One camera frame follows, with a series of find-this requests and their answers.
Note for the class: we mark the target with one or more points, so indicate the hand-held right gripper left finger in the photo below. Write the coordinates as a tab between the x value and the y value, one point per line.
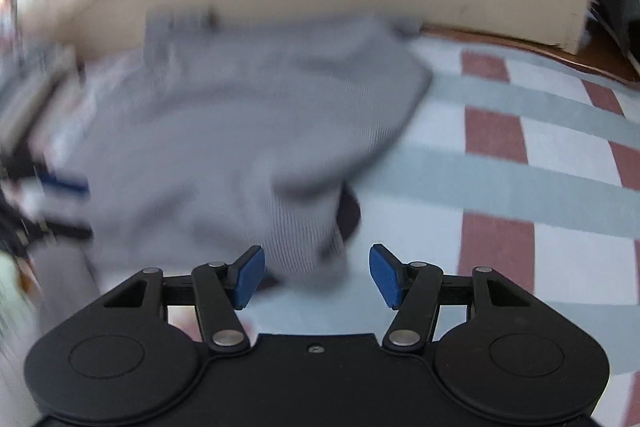
249	274

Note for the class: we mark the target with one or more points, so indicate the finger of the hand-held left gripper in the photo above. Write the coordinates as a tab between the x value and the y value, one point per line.
50	229
65	187

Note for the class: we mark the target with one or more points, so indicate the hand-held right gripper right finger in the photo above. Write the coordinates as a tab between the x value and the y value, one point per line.
384	277

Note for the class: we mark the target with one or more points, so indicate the grey knit sweater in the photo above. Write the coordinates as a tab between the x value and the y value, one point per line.
225	132

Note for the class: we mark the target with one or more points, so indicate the checkered rug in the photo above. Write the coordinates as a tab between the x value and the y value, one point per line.
500	187

